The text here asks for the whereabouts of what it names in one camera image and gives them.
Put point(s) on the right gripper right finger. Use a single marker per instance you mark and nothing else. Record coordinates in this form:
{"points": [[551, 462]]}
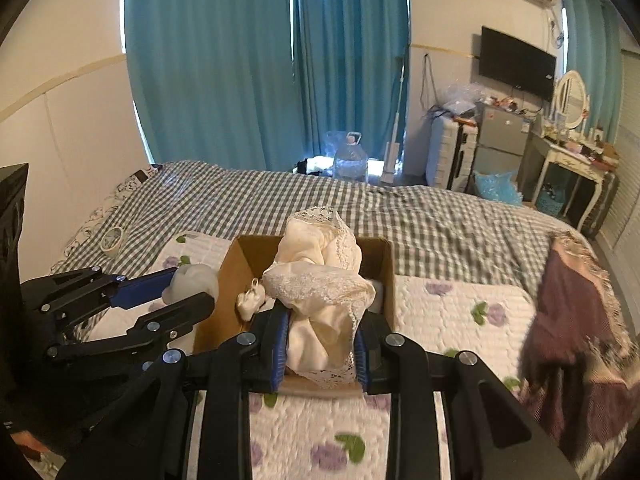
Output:
{"points": [[489, 434]]}

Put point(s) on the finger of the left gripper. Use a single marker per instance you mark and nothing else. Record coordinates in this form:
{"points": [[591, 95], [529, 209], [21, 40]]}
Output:
{"points": [[66, 300], [151, 331]]}

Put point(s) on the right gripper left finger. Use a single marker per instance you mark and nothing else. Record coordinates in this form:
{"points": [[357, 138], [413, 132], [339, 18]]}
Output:
{"points": [[188, 406]]}

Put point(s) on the small white sock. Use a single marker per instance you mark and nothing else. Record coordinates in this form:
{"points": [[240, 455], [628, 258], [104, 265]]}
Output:
{"points": [[187, 281]]}

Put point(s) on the cream sock bundle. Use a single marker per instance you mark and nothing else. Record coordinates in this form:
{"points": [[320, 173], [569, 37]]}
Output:
{"points": [[249, 302]]}

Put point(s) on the cream lace garment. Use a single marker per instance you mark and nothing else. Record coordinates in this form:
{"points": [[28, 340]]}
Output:
{"points": [[315, 274]]}

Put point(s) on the tape roll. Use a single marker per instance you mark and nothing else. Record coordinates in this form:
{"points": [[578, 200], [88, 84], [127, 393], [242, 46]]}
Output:
{"points": [[111, 241]]}

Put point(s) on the purple fringed blanket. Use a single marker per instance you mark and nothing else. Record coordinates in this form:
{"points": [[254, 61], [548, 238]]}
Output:
{"points": [[580, 366]]}

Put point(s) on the brown cardboard box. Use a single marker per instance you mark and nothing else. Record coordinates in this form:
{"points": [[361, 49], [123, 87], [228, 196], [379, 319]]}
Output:
{"points": [[250, 269]]}

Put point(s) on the white floral quilted mat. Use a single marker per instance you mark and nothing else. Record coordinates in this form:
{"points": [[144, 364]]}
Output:
{"points": [[326, 437]]}

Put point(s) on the grey checkered bed cover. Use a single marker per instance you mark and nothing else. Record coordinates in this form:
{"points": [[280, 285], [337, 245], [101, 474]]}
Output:
{"points": [[435, 233]]}

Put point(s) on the white wardrobe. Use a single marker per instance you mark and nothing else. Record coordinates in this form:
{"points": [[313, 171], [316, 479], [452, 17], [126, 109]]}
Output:
{"points": [[621, 226]]}

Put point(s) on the clear water jug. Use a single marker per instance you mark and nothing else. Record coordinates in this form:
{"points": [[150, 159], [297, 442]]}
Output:
{"points": [[350, 161]]}

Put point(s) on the blue plastic bag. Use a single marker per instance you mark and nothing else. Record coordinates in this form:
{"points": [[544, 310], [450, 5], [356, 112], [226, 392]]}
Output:
{"points": [[498, 188]]}

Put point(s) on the large teal curtain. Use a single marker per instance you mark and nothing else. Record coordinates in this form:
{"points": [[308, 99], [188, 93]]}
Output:
{"points": [[213, 80]]}

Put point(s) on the white stick vacuum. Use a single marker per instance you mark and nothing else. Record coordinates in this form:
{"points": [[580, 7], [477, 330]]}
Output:
{"points": [[392, 146]]}

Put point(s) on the white suitcase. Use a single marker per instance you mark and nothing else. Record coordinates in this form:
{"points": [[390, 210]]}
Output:
{"points": [[451, 153]]}

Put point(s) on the white dressing table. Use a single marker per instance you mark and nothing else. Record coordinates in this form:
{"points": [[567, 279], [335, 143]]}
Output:
{"points": [[541, 155]]}

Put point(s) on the grey mini fridge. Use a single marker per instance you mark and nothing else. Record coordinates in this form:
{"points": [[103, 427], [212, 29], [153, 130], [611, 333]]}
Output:
{"points": [[501, 141]]}

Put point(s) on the clear plastic bag on suitcase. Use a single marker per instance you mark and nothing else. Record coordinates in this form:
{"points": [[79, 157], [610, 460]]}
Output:
{"points": [[460, 99]]}

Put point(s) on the oval white vanity mirror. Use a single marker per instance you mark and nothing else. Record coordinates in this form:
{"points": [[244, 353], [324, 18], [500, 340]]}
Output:
{"points": [[570, 105]]}

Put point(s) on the right teal curtain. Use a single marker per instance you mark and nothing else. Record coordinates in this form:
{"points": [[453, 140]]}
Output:
{"points": [[594, 52]]}

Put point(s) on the black wall television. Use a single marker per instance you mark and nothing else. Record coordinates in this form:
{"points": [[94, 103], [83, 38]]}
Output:
{"points": [[516, 63]]}

